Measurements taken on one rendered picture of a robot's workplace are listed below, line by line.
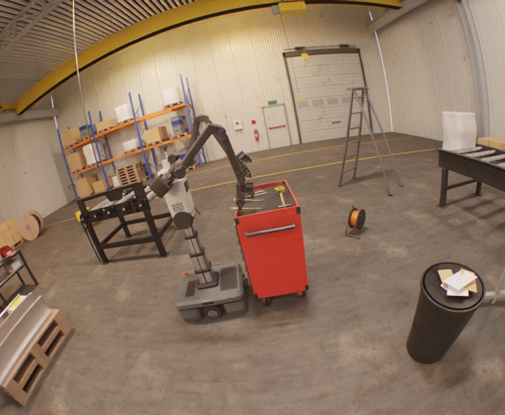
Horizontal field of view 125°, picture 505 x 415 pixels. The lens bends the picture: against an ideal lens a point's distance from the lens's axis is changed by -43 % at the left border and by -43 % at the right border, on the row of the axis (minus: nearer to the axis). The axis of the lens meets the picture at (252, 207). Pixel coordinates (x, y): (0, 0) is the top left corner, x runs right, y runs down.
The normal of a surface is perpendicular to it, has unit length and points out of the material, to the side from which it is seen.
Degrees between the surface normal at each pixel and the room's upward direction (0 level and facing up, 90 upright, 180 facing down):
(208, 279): 90
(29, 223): 90
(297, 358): 0
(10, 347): 90
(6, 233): 90
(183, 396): 0
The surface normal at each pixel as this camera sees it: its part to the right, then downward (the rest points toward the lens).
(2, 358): 0.98, -0.19
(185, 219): 0.10, 0.34
